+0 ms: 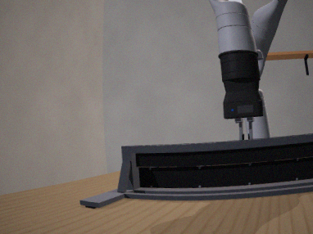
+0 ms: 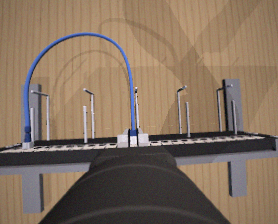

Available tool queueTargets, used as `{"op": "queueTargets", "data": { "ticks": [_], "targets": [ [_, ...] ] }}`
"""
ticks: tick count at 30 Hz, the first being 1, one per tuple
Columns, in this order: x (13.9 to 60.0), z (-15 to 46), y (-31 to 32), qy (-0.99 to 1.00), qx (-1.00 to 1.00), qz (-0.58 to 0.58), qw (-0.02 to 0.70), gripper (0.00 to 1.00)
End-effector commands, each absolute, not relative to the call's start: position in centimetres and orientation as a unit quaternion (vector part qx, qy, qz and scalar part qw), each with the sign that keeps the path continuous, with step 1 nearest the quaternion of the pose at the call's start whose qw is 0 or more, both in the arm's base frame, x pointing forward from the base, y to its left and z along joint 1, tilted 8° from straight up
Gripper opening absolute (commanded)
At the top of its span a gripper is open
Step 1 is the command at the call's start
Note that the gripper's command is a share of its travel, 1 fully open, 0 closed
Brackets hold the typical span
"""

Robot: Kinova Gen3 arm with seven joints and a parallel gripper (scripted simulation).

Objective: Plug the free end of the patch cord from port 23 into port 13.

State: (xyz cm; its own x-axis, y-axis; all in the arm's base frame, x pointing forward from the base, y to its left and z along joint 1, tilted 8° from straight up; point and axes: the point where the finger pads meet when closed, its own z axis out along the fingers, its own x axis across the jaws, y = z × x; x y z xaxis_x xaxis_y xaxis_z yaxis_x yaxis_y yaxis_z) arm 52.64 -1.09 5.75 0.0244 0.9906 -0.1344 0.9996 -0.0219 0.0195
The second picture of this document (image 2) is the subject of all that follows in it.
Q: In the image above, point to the white cable plug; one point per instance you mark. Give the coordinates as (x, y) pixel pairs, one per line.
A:
(133, 136)

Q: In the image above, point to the blue patch cord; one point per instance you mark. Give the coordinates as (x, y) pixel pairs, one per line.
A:
(29, 75)

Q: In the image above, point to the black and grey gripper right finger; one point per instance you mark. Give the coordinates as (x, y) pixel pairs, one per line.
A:
(142, 138)

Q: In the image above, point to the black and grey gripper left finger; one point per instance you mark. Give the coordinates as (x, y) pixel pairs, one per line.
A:
(123, 140)

